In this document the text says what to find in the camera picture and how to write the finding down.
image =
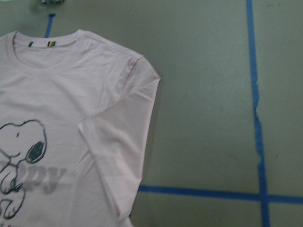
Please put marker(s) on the pink Snoopy t-shirt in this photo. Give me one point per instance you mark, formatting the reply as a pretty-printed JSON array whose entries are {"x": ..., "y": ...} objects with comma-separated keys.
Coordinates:
[{"x": 74, "y": 117}]

